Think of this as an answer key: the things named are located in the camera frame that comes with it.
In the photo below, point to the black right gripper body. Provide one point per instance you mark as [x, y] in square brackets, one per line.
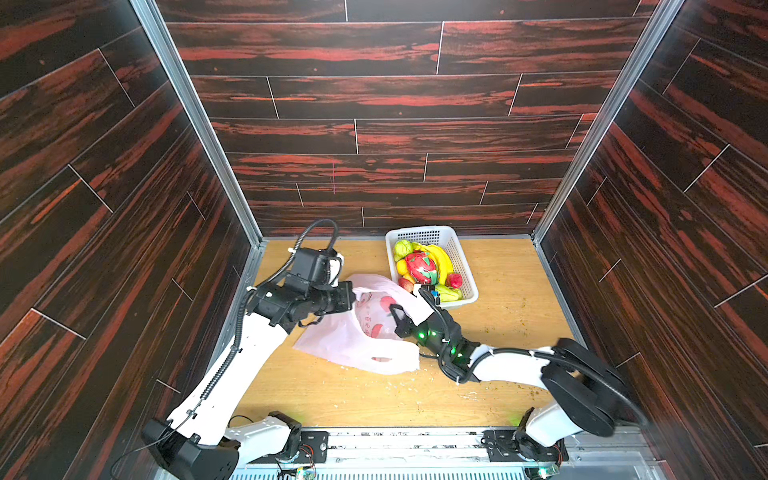
[426, 318]

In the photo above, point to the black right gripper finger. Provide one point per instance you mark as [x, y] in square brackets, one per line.
[404, 325]
[429, 295]

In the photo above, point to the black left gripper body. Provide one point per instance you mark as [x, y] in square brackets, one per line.
[346, 296]

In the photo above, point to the pink plastic bag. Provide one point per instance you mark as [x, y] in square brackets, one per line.
[364, 337]

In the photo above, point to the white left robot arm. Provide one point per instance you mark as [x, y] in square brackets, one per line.
[196, 441]

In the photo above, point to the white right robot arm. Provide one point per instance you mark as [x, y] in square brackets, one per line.
[588, 395]

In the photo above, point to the yellow fake banana bunch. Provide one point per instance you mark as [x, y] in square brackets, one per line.
[444, 264]

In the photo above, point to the red green fake dragon fruit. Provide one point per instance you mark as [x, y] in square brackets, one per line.
[422, 268]

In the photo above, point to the light green fake fruit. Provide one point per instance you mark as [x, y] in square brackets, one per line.
[402, 249]

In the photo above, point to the white perforated plastic basket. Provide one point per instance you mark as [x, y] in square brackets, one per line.
[446, 238]

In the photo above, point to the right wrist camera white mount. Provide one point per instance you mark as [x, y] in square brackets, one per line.
[417, 308]

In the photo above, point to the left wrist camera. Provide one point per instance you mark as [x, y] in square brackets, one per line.
[315, 268]

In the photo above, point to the metal base rail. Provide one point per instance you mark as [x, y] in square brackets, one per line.
[457, 453]

